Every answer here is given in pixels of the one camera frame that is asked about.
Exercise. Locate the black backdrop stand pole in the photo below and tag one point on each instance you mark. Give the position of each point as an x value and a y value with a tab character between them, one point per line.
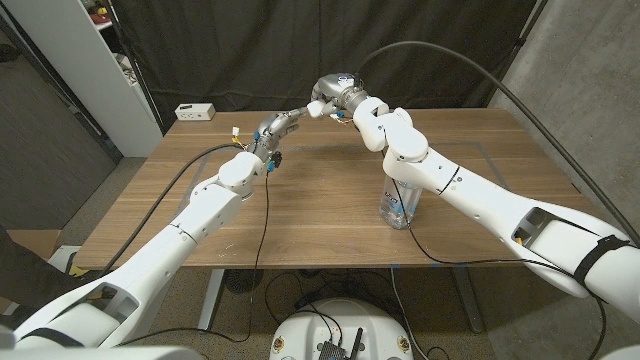
520	42
135	70

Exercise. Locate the white power outlet box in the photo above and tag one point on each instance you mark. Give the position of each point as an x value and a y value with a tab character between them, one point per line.
195	112

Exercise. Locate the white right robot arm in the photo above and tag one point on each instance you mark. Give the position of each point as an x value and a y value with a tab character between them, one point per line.
475	195

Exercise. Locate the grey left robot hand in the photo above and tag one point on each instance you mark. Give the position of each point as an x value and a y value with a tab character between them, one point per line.
275	130

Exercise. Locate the white robot torso base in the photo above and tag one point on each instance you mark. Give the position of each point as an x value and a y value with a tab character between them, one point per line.
340	320

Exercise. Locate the small red yellow object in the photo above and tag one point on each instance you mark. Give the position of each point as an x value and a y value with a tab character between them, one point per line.
102	19

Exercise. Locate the black antenna module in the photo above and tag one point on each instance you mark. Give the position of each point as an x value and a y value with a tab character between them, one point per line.
330	350

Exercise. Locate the black fabric backdrop curtain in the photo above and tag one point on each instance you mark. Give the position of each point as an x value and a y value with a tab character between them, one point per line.
225	50

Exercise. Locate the brown cardboard box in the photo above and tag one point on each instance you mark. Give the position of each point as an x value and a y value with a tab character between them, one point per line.
35	240

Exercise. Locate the clear hand sanitizer pump bottle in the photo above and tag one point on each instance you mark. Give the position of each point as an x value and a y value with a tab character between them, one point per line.
400	210

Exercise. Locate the round black floor fan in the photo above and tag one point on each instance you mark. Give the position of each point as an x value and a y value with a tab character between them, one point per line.
243	280

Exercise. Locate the white shelf cabinet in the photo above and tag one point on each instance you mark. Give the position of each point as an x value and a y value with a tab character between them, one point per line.
90	75

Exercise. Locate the white table leg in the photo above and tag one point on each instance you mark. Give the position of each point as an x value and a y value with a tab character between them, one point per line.
211	300
470	305

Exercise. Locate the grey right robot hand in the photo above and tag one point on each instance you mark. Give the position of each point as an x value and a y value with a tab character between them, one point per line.
340	90

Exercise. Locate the white airpods case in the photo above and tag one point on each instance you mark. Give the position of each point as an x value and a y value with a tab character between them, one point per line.
316	108

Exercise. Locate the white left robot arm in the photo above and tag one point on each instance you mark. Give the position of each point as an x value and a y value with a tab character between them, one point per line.
210	210

